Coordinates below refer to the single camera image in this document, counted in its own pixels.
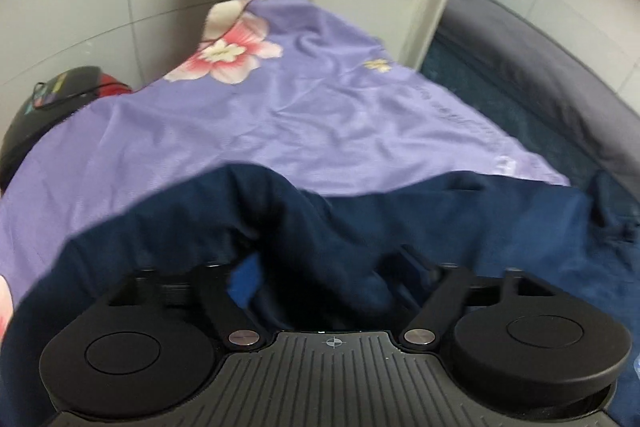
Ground navy blue jacket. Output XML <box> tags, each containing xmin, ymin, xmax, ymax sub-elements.
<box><xmin>1</xmin><ymin>164</ymin><xmax>639</xmax><ymax>426</ymax></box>

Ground teal bed cover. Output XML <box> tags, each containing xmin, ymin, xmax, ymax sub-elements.
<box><xmin>421</xmin><ymin>37</ymin><xmax>639</xmax><ymax>221</ymax></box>

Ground black red helmet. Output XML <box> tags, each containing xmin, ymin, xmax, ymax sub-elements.
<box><xmin>1</xmin><ymin>66</ymin><xmax>134</xmax><ymax>192</ymax></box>

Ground purple floral bed sheet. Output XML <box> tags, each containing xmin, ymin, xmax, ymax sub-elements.
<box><xmin>1</xmin><ymin>0</ymin><xmax>565</xmax><ymax>322</ymax></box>

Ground grey mattress pad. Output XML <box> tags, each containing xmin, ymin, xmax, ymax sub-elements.
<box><xmin>436</xmin><ymin>0</ymin><xmax>639</xmax><ymax>194</ymax></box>

